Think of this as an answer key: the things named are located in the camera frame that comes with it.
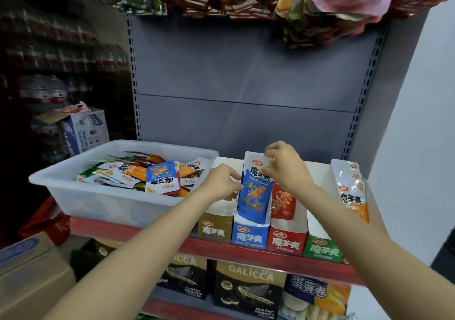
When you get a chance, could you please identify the gold display box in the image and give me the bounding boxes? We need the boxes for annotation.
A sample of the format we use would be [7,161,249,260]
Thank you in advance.
[198,157,243,243]

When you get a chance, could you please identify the white blue carton box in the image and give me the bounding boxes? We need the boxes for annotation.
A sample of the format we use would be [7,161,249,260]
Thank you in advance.
[36,101,111,155]

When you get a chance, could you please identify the person's left hand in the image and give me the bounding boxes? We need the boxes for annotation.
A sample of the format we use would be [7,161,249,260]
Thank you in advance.
[199,163,244,203]

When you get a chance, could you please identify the orange snack packets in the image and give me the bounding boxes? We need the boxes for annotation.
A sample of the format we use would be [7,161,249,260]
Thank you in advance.
[330,159,370,222]

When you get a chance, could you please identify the red plastic bag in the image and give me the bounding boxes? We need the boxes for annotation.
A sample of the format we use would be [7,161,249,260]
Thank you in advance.
[18,195,72,246]

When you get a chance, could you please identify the yellow blue biscuit carton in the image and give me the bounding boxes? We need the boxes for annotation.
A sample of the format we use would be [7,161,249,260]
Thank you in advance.
[281,274,353,320]

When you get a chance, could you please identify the person's left forearm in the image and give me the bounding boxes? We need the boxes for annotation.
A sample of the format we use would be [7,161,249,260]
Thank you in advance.
[46,188,221,320]

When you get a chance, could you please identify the blue snack packets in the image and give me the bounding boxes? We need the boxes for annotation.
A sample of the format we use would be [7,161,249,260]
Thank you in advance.
[237,151,275,225]

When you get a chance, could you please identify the blue display box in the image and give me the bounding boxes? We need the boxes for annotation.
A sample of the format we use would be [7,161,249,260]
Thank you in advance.
[231,213,271,249]

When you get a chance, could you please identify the dark rack of bottled water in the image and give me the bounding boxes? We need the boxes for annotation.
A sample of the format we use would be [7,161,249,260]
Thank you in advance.
[0,0,132,111]

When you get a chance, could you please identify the hanging yellow green snack bags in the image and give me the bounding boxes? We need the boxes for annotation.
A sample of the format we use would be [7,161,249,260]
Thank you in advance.
[276,0,385,48]

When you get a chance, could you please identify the green display box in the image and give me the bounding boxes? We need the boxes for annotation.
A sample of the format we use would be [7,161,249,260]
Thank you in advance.
[303,163,345,264]

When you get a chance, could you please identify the person's right hand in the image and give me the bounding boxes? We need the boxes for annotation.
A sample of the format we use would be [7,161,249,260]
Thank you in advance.
[260,141,315,198]

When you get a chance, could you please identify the white plastic bin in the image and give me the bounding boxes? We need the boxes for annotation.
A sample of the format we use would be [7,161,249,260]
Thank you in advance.
[28,140,220,228]

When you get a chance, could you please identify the pile of snack packets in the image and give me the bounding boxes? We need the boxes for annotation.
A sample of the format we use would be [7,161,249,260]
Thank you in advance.
[77,151,213,198]

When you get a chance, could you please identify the orange display box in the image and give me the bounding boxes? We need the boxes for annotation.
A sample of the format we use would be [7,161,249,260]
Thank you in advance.
[343,188,388,266]

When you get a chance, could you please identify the person's right forearm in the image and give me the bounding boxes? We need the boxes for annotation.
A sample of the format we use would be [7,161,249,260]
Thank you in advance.
[302,181,455,320]

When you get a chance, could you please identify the red display box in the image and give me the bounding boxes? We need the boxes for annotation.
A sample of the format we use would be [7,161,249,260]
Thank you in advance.
[267,192,309,256]

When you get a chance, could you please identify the red snack packets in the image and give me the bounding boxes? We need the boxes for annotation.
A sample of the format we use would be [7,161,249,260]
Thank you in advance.
[271,184,297,222]

